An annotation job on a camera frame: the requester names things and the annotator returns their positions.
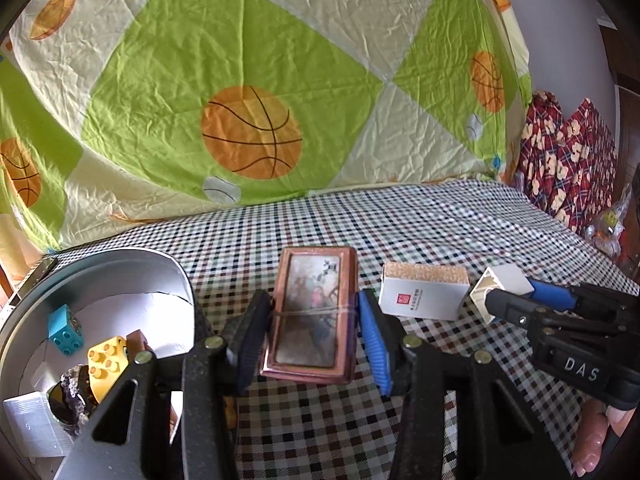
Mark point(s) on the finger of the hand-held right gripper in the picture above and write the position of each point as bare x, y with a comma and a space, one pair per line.
510, 310
550, 295

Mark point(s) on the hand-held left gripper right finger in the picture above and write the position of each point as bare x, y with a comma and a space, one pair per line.
372, 347

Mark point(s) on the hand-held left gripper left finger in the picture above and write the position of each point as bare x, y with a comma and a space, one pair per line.
250, 347

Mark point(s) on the white toy brick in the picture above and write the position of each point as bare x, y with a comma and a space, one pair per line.
500, 277

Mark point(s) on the pink framed picture box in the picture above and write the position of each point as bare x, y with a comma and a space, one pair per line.
310, 320

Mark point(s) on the round black cookie tin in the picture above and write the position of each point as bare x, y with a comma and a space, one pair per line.
150, 270

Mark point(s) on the yellow toy brick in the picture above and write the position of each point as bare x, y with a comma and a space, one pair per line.
107, 365

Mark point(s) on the sequined cloth pouch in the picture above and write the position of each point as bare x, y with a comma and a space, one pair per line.
75, 385

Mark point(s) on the blue toy brick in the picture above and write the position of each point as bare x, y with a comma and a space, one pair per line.
64, 330

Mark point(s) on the clear plastic box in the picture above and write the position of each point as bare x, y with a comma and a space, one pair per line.
32, 425

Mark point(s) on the person's right hand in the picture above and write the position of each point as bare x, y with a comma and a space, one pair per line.
595, 440

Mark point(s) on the white box with gold glitter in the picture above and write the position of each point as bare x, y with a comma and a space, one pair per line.
425, 290

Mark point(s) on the clear bag with yellow smiley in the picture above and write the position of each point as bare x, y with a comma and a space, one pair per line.
610, 225

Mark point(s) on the brown block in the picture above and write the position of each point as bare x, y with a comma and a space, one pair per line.
140, 342

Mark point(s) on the white paper liner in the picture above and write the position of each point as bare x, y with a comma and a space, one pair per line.
130, 312

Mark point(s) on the checked bed sheet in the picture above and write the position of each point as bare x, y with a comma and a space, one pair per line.
400, 220

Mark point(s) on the red plaid bear cloth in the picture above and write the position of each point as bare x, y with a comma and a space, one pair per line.
560, 160

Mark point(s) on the basketball print quilt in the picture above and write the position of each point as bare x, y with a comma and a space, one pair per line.
225, 60

